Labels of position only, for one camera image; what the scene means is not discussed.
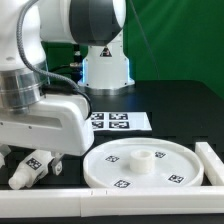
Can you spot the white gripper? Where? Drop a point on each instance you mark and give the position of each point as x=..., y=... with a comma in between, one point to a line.
x=57, y=123

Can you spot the white round table top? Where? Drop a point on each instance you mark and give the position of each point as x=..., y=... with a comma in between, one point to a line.
x=142, y=163

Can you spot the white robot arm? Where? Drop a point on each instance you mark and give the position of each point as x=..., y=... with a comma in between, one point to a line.
x=25, y=24

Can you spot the white marker tag sheet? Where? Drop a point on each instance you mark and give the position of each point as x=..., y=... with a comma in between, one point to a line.
x=120, y=121

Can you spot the white front border bar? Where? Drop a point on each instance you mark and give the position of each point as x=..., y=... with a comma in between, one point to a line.
x=108, y=202

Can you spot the white border bar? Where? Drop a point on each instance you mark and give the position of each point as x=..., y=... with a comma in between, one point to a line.
x=213, y=166
x=108, y=202

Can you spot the white right border bar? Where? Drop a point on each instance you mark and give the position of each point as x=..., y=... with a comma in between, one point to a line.
x=213, y=166

